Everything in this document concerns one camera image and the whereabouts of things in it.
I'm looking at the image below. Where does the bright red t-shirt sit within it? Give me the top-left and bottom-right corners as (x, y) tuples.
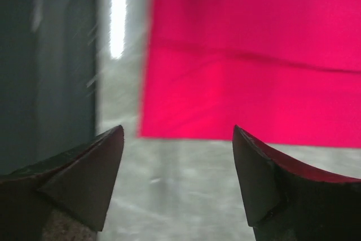
(139, 0), (360, 148)

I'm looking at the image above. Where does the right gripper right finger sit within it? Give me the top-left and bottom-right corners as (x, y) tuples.
(232, 126), (360, 240)

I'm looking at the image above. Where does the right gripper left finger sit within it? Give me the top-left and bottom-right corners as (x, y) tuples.
(1, 125), (124, 240)

